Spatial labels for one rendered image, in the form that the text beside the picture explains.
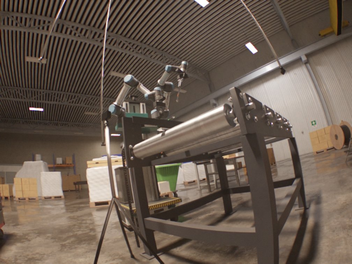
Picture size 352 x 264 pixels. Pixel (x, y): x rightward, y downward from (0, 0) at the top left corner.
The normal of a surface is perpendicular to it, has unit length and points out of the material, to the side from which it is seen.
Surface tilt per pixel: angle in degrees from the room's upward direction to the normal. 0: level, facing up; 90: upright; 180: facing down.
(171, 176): 101
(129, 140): 90
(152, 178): 90
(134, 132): 90
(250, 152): 90
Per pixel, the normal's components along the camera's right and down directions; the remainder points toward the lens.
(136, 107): 0.54, -0.29
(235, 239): -0.73, -0.04
